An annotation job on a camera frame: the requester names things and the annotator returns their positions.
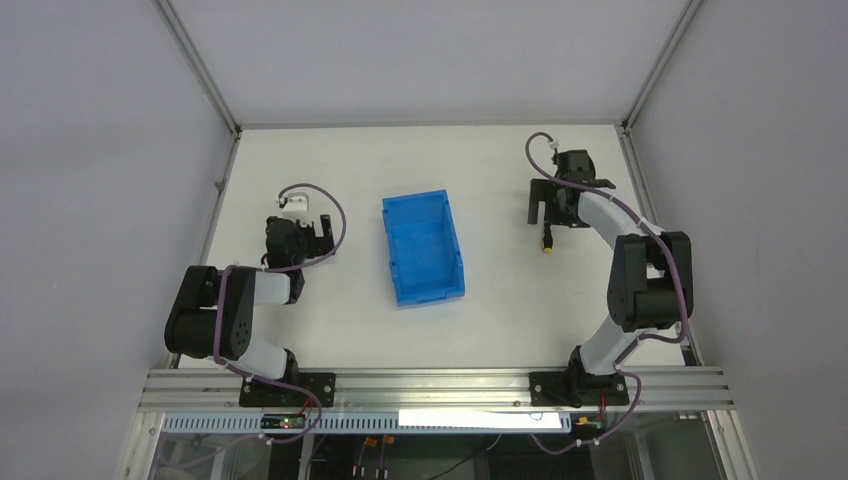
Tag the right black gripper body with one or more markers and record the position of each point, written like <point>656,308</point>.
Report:
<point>542,202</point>

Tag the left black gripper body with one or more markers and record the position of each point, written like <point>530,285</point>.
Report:
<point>318,240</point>

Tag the black yellow screwdriver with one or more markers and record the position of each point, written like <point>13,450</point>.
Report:
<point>547,238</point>

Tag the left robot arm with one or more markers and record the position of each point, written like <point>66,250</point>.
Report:
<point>212,315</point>

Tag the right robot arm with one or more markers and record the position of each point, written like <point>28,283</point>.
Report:
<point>649,288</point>

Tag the blue plastic bin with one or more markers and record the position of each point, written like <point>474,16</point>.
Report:
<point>425,260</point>

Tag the small green circuit board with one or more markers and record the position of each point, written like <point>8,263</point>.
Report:
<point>273,422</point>

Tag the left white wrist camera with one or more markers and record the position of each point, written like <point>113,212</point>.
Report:
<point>294,206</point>

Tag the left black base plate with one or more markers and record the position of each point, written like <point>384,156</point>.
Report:
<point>257,394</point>

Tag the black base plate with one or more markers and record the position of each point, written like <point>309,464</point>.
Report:
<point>257,394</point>
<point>559,388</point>

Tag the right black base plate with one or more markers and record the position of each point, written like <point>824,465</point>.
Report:
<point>559,388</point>

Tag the slotted grey cable duct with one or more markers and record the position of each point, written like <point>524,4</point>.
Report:
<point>409,421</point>

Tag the aluminium frame rail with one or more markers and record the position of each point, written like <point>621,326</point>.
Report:
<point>655,389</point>

